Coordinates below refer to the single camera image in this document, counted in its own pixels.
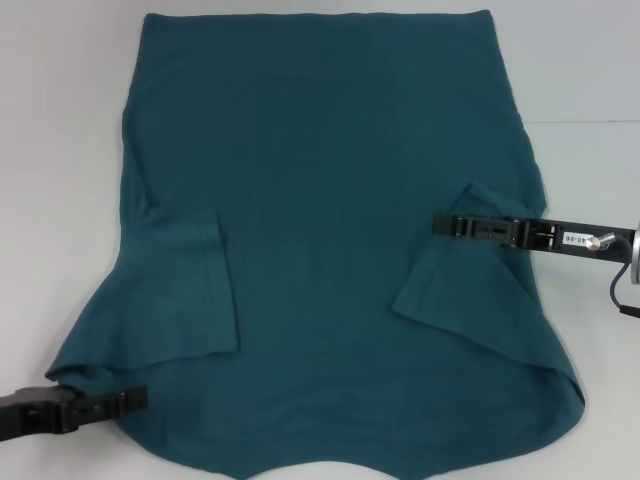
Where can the blue teal shirt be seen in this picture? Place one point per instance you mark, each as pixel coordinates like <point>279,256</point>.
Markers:
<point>320,150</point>

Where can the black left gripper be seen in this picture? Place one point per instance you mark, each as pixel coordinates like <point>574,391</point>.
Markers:
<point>30,412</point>

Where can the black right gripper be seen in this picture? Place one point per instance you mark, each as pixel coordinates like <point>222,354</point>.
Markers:
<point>565,237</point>

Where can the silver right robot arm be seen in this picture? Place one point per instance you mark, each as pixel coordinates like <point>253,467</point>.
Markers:
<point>636,245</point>

